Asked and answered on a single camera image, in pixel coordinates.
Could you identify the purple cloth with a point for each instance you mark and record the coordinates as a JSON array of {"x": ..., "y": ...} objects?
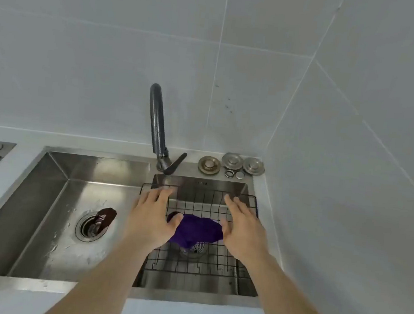
[{"x": 200, "y": 231}]

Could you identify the person's right forearm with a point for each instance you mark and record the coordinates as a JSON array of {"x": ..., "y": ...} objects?
[{"x": 288, "y": 301}]

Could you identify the silver round drain plug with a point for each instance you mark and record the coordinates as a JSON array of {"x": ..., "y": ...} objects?
[
  {"x": 253, "y": 165},
  {"x": 232, "y": 161}
]

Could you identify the person's left hand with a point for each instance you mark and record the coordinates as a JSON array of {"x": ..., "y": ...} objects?
[{"x": 147, "y": 222}]

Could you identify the round metal drain strainer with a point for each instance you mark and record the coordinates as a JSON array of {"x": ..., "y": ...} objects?
[{"x": 85, "y": 229}]

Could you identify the brown rubber drain cover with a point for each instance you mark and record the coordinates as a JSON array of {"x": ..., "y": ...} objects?
[{"x": 105, "y": 216}]

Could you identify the person's left thumb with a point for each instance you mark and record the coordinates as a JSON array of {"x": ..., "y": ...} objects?
[{"x": 176, "y": 221}]

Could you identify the stainless steel double sink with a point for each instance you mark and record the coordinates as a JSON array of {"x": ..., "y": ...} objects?
[{"x": 50, "y": 191}]

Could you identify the person's right thumb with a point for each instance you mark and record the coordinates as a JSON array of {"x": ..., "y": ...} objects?
[{"x": 226, "y": 228}]

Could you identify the bronze round drain plug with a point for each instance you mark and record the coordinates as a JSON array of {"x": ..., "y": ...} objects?
[{"x": 209, "y": 165}]

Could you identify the person's right hand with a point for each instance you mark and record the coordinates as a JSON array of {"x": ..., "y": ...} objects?
[{"x": 245, "y": 235}]

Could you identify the small basin drain strainer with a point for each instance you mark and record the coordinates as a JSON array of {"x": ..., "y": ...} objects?
[{"x": 195, "y": 250}]

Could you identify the dark grey kitchen faucet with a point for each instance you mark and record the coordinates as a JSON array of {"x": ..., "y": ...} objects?
[{"x": 158, "y": 121}]

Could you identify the person's left forearm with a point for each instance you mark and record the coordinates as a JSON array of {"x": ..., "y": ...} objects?
[{"x": 101, "y": 285}]

